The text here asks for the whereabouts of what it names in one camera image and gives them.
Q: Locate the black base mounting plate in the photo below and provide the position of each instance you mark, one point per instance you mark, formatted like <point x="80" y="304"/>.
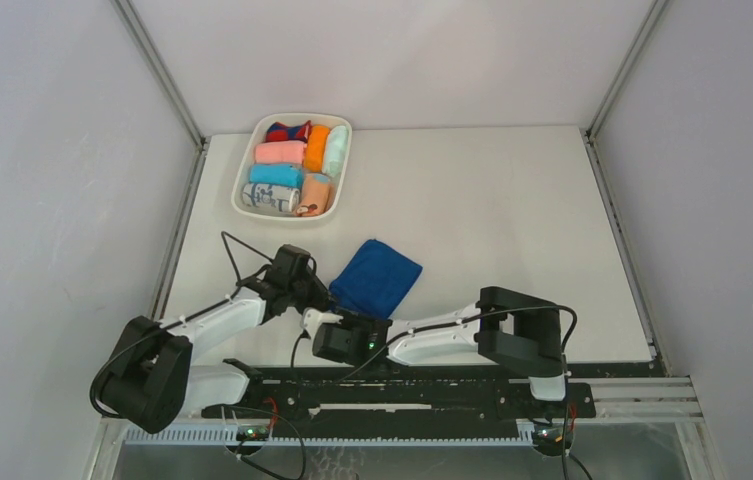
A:
<point x="435" y="401"/>

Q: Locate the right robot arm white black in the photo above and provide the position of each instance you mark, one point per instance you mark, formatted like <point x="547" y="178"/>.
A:
<point x="516" y="331"/>

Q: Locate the mint green rolled towel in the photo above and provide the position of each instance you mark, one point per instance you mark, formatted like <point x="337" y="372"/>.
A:
<point x="335" y="151"/>

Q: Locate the right aluminium frame post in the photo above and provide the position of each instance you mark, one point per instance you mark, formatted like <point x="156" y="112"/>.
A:
<point x="643" y="35"/>

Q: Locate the orange rolled towel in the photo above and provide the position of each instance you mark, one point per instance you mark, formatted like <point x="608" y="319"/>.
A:
<point x="315" y="148"/>

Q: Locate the aluminium frame post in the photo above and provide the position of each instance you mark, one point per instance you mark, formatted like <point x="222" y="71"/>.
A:
<point x="643" y="35"/>
<point x="150" y="54"/>

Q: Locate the pink rolled towel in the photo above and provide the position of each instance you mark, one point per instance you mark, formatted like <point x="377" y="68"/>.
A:
<point x="287" y="152"/>

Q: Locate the white printed rolled towel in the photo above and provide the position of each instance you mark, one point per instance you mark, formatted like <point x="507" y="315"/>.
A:
<point x="269" y="198"/>

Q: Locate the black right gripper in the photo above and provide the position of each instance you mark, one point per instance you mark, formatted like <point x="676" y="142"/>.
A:
<point x="352" y="319"/>

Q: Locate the white slotted cable duct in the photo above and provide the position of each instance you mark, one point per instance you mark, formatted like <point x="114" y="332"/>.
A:
<point x="209" y="435"/>

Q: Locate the right circuit board with wires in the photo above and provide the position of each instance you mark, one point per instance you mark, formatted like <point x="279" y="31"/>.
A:
<point x="552" y="439"/>

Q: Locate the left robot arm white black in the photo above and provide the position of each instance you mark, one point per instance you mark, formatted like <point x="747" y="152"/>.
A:
<point x="155" y="373"/>

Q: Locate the orange towel with blue dots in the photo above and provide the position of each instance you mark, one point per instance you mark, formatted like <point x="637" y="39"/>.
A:
<point x="314" y="195"/>

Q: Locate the red and blue rolled towel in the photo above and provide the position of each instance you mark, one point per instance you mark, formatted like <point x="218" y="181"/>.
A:
<point x="280" y="132"/>

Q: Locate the left circuit board with wires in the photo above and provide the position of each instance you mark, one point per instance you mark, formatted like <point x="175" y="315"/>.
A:
<point x="262" y="433"/>

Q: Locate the light blue rolled towel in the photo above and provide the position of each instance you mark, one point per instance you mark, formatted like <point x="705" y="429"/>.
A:
<point x="282" y="174"/>

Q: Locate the circuit board with wires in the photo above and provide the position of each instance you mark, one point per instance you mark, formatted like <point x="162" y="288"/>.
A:
<point x="552" y="439"/>
<point x="262" y="433"/>

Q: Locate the white plastic tray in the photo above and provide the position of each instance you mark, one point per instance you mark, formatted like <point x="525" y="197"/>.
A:
<point x="258" y="136"/>

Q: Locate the left aluminium frame post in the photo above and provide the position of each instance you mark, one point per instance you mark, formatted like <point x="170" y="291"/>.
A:
<point x="150" y="54"/>

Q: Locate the blue microfiber towel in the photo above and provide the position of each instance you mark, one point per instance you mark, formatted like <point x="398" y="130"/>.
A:
<point x="375" y="281"/>

